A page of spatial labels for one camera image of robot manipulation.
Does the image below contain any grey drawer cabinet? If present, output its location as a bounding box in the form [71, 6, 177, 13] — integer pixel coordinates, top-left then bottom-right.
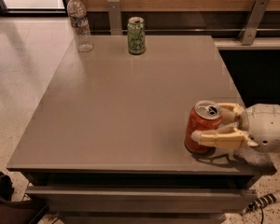
[7, 35, 275, 224]

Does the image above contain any right metal bracket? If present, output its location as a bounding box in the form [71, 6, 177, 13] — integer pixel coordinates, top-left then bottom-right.
[238, 0, 271, 46]

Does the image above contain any red coke can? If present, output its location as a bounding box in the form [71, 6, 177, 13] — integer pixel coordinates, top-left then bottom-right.
[184, 100, 222, 155]

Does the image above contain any left metal bracket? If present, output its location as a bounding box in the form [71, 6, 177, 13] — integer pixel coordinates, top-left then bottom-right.
[107, 0, 122, 35]

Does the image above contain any metal bracket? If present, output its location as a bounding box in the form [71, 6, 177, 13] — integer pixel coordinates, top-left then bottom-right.
[107, 0, 122, 35]
[238, 0, 271, 46]

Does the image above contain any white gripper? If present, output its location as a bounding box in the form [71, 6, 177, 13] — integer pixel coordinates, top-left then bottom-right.
[191, 103, 280, 152]

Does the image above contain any green soda can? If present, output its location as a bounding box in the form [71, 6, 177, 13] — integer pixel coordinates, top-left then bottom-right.
[127, 17, 146, 55]

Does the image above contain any striped cable on floor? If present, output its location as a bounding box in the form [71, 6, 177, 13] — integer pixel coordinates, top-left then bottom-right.
[240, 189, 280, 217]

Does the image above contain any dark chair base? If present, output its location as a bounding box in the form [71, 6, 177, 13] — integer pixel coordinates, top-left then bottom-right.
[0, 172, 49, 224]

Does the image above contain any clear plastic water bottle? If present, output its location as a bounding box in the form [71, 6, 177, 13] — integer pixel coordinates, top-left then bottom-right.
[67, 0, 93, 52]

